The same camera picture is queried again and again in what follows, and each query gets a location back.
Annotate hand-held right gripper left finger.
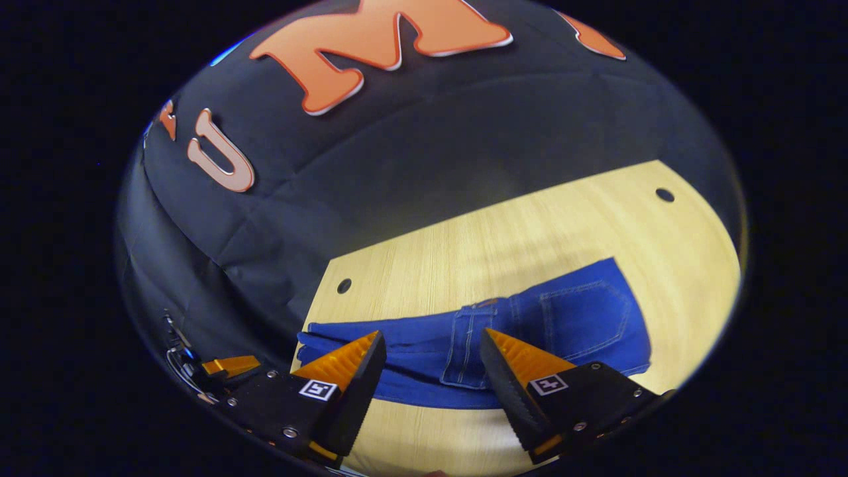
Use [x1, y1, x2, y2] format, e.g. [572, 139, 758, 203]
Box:
[219, 329, 388, 464]

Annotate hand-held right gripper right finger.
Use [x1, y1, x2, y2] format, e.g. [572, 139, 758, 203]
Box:
[479, 327, 674, 465]

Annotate blue jeans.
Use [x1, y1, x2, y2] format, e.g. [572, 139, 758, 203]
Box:
[296, 257, 653, 409]

